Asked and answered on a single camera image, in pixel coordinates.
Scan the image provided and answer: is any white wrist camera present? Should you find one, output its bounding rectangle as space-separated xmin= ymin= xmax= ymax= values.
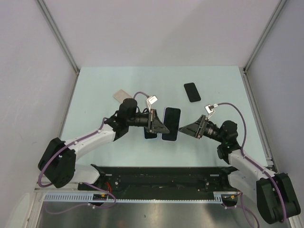
xmin=205 ymin=104 xmax=217 ymax=120
xmin=145 ymin=95 xmax=158 ymax=111

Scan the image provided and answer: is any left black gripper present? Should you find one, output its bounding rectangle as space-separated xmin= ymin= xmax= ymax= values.
xmin=127 ymin=109 xmax=169 ymax=133

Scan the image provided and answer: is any black phone blue edge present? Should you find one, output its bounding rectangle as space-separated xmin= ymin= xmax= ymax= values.
xmin=143 ymin=128 xmax=158 ymax=140

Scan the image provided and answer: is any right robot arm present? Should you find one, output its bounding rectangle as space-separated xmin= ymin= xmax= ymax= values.
xmin=179 ymin=115 xmax=301 ymax=224

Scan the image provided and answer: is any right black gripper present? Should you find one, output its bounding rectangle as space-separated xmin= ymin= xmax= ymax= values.
xmin=179 ymin=115 xmax=225 ymax=143

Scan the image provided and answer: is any left aluminium frame post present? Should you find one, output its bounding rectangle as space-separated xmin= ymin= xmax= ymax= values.
xmin=35 ymin=0 xmax=80 ymax=76

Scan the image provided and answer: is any white slotted cable duct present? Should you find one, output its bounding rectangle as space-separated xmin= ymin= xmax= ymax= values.
xmin=44 ymin=192 xmax=222 ymax=204

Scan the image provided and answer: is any aluminium frame post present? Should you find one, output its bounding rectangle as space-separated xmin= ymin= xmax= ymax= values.
xmin=35 ymin=0 xmax=80 ymax=76
xmin=243 ymin=0 xmax=289 ymax=74

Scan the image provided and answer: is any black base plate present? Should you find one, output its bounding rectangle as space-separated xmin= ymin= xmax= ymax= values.
xmin=93 ymin=166 xmax=237 ymax=197

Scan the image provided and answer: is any aluminium front rail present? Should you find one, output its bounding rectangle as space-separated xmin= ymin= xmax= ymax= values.
xmin=34 ymin=182 xmax=80 ymax=193

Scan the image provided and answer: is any right aluminium frame post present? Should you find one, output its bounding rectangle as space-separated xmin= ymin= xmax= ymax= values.
xmin=243 ymin=0 xmax=289 ymax=74

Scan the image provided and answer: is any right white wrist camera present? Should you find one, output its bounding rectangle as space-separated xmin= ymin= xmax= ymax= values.
xmin=205 ymin=104 xmax=217 ymax=120

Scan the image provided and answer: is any beige phone case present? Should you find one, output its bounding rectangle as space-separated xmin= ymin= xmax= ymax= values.
xmin=113 ymin=89 xmax=132 ymax=104

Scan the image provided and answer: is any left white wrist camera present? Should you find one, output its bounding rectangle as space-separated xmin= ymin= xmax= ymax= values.
xmin=145 ymin=95 xmax=158 ymax=111

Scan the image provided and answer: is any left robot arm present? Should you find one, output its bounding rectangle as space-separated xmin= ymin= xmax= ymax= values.
xmin=38 ymin=95 xmax=170 ymax=190

